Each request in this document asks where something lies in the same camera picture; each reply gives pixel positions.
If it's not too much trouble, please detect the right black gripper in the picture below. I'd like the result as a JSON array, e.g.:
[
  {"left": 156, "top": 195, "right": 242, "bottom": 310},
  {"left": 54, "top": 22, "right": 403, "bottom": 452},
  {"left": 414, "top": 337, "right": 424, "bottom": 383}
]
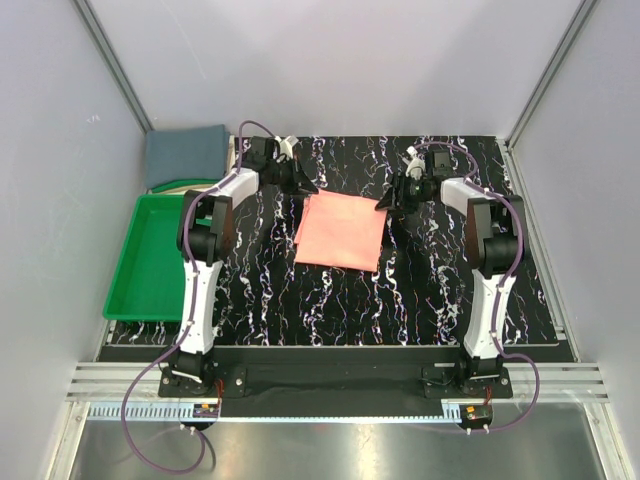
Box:
[{"left": 375, "top": 171, "right": 432, "bottom": 215}]

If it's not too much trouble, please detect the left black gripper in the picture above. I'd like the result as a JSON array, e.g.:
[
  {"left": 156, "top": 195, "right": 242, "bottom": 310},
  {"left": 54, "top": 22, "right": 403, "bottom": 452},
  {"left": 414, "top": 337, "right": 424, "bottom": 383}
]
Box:
[{"left": 266, "top": 155, "right": 318, "bottom": 196}]

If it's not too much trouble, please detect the pink t-shirt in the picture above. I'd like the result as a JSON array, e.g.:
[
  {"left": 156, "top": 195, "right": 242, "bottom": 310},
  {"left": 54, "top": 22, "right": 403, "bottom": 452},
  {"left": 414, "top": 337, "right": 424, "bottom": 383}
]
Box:
[{"left": 294, "top": 190, "right": 387, "bottom": 272}]

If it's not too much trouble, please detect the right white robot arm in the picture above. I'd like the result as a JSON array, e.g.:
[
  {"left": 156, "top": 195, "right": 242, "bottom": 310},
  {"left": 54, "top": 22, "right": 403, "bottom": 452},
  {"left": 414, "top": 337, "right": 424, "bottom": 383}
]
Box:
[{"left": 376, "top": 141, "right": 528, "bottom": 397}]

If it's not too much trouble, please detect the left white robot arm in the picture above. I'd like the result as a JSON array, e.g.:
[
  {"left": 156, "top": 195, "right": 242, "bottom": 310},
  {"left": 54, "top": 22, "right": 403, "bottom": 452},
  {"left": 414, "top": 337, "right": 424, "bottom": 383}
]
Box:
[{"left": 160, "top": 136, "right": 318, "bottom": 396}]

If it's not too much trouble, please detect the green plastic tray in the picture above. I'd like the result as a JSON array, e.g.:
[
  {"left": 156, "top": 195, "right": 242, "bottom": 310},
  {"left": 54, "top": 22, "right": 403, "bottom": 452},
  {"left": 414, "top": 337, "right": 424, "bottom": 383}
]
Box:
[{"left": 103, "top": 194, "right": 192, "bottom": 322}]

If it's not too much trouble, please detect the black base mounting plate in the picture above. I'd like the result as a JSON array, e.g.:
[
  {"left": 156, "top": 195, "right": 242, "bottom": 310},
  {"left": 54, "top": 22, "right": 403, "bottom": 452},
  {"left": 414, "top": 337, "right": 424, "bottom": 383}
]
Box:
[{"left": 159, "top": 346, "right": 513, "bottom": 421}]

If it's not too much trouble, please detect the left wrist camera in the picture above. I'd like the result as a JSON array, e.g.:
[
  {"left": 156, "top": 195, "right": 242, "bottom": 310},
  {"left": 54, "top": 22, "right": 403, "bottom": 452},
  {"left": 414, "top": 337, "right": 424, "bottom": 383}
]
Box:
[{"left": 275, "top": 135, "right": 299, "bottom": 159}]

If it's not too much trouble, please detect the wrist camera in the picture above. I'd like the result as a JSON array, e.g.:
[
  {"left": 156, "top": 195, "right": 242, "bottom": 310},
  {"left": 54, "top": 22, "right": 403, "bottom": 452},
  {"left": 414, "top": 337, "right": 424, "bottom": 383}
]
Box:
[
  {"left": 275, "top": 135, "right": 299, "bottom": 159},
  {"left": 405, "top": 146, "right": 426, "bottom": 180}
]

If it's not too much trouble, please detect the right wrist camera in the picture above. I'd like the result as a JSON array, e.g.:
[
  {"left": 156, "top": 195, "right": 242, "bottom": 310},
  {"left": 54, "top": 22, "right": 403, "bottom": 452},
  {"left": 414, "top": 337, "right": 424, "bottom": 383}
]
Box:
[{"left": 405, "top": 146, "right": 426, "bottom": 180}]

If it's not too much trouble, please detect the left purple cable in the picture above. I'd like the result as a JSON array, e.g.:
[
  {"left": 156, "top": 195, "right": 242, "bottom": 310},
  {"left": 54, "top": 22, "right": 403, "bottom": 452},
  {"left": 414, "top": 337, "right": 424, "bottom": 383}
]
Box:
[{"left": 119, "top": 119, "right": 217, "bottom": 475}]

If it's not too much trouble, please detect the purple cable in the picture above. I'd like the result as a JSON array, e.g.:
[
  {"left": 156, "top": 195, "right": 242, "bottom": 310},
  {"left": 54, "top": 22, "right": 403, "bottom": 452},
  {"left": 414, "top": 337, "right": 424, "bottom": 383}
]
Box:
[
  {"left": 119, "top": 119, "right": 217, "bottom": 475},
  {"left": 409, "top": 140, "right": 541, "bottom": 435}
]

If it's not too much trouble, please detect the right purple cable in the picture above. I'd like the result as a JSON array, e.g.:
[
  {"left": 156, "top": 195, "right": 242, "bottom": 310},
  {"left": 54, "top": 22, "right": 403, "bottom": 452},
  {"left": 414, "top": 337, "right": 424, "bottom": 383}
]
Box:
[{"left": 409, "top": 140, "right": 541, "bottom": 435}]

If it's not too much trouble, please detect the aluminium rail frame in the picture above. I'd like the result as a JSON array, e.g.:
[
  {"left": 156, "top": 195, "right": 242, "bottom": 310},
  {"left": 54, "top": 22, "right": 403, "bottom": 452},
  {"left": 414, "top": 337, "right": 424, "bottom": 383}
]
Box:
[{"left": 44, "top": 362, "right": 631, "bottom": 480}]

